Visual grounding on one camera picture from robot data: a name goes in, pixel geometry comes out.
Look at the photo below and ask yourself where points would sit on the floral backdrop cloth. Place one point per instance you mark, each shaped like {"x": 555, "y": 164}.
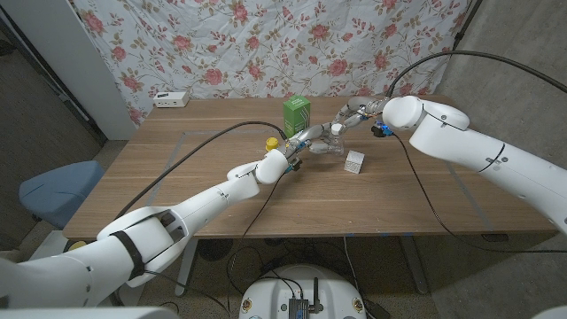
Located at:
{"x": 266, "y": 44}

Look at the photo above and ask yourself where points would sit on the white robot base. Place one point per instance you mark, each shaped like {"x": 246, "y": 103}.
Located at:
{"x": 274, "y": 292}

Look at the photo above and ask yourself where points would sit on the white door panel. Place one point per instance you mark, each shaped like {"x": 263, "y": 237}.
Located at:
{"x": 66, "y": 53}

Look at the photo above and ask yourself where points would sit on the white robot torso shell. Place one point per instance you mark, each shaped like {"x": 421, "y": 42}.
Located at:
{"x": 88, "y": 314}

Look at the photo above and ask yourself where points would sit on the black antenna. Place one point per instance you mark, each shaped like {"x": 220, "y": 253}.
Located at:
{"x": 316, "y": 294}

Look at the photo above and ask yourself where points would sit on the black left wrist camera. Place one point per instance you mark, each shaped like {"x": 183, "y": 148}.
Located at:
{"x": 294, "y": 165}

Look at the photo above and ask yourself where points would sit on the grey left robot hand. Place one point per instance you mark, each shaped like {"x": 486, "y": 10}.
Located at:
{"x": 310, "y": 133}

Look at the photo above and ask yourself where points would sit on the black stand pole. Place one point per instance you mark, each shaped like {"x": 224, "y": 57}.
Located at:
{"x": 465, "y": 22}

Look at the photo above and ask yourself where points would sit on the white table leg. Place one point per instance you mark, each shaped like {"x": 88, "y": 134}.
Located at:
{"x": 414, "y": 270}
{"x": 184, "y": 283}

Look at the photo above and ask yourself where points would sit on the small yellow cap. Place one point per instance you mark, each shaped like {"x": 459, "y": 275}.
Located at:
{"x": 271, "y": 144}

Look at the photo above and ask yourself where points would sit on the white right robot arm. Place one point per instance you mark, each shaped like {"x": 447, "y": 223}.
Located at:
{"x": 465, "y": 142}

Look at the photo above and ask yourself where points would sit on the black power brick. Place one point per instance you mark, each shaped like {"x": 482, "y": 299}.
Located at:
{"x": 376, "y": 310}

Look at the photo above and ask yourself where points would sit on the grey computer module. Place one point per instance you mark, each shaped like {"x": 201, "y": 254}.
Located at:
{"x": 298, "y": 308}

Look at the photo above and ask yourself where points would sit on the dark round floor fan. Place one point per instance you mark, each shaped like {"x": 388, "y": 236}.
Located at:
{"x": 215, "y": 249}

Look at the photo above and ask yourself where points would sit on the blue padded stool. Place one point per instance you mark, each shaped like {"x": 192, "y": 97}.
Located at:
{"x": 57, "y": 190}

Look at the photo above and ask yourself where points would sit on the white power adapter box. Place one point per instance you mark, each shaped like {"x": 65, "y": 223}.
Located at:
{"x": 170, "y": 99}

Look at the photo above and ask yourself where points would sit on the green straw box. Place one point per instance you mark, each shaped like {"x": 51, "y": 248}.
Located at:
{"x": 297, "y": 115}

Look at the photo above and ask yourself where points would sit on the white perforated cube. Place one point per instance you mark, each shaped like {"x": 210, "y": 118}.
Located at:
{"x": 354, "y": 161}

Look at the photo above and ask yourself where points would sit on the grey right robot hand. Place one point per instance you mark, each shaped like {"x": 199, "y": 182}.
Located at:
{"x": 363, "y": 107}

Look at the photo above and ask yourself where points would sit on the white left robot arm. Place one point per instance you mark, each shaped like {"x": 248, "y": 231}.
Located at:
{"x": 208, "y": 201}

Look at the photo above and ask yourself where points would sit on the clear white-capped medicine bottle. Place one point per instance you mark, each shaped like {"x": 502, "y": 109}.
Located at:
{"x": 337, "y": 129}

